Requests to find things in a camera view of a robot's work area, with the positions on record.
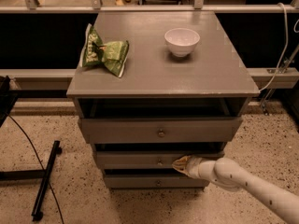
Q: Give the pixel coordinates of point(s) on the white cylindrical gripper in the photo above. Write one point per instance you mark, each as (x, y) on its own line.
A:
(195, 166)

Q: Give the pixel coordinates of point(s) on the grey drawer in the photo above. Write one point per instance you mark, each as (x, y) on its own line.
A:
(129, 131)
(137, 159)

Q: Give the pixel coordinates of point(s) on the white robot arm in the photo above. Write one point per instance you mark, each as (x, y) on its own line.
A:
(228, 174)

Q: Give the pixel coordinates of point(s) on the grey top drawer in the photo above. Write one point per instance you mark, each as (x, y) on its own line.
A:
(129, 131)

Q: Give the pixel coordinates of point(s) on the grey wooden drawer cabinet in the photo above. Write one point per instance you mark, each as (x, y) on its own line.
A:
(211, 82)

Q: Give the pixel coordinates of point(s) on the white ceramic bowl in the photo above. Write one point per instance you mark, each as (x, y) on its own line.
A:
(181, 41)

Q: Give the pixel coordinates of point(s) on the green crumpled chip bag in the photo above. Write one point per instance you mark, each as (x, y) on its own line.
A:
(112, 55)

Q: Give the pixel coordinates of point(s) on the black metal stand base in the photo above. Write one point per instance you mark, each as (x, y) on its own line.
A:
(42, 174)

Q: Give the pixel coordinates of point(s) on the black equipment at left edge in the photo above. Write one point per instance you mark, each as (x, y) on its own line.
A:
(8, 98)

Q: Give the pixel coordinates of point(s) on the metal railing frame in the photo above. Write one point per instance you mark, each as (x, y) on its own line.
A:
(140, 8)

